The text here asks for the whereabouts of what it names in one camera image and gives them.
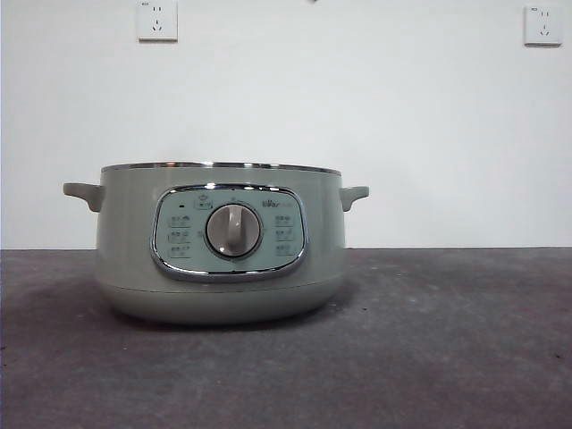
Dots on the pale green electric pot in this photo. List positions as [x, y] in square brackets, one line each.
[129, 232]

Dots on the white wall socket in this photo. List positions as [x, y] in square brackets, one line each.
[543, 26]
[157, 20]

